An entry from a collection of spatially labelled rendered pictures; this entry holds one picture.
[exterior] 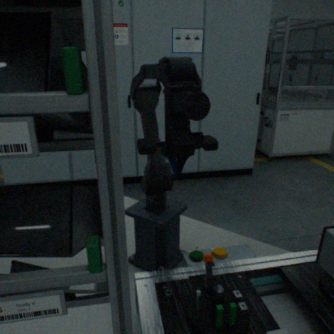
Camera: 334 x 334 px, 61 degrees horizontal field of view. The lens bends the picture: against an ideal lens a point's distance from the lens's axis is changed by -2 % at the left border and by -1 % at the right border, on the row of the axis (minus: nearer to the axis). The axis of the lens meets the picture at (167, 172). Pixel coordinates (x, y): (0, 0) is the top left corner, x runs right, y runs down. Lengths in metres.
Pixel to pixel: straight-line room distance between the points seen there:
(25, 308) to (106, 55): 0.23
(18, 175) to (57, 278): 3.53
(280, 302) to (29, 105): 0.76
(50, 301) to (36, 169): 3.44
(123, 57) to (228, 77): 1.26
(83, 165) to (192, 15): 2.11
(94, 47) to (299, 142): 4.85
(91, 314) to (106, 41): 0.75
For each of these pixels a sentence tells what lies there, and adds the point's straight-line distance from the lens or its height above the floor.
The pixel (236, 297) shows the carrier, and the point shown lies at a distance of 0.70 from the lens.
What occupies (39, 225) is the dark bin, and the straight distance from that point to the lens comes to 0.32.
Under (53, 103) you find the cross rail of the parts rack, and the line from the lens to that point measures 0.22.
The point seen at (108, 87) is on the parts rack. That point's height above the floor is 1.47.
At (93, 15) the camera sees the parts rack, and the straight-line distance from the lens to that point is 0.22.
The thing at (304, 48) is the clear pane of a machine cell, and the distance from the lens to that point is 4.75.
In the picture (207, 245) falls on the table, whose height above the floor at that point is 0.86.
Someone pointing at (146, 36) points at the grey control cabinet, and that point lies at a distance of 3.41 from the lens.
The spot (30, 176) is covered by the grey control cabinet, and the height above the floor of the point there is 0.20.
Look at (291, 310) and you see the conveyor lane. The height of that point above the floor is 0.92.
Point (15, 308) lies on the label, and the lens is 0.32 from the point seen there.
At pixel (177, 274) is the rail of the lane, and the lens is 0.81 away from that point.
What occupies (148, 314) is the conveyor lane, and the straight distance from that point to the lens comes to 0.72.
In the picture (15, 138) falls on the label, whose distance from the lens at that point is 0.23.
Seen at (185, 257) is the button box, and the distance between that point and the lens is 0.86.
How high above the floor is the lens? 1.49
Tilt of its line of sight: 22 degrees down
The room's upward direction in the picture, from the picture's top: straight up
